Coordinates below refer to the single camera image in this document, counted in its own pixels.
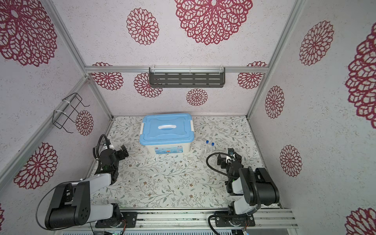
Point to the clear test tube blue caps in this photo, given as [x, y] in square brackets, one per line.
[212, 148]

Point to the white plastic storage bin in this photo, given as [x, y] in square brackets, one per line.
[169, 149]

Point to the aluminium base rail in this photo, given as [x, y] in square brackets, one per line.
[197, 219]

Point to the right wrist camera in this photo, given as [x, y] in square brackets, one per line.
[231, 152]

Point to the black wire wall rack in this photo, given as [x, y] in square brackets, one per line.
[72, 102]

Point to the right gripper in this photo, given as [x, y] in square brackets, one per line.
[222, 161]

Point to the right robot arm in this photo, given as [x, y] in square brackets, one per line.
[254, 187]

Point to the blue plastic bin lid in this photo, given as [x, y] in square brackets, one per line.
[167, 129]

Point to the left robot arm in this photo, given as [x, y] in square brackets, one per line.
[71, 205]

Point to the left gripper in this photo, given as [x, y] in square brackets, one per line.
[124, 150]

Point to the grey wall shelf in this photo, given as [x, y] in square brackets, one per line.
[190, 78]

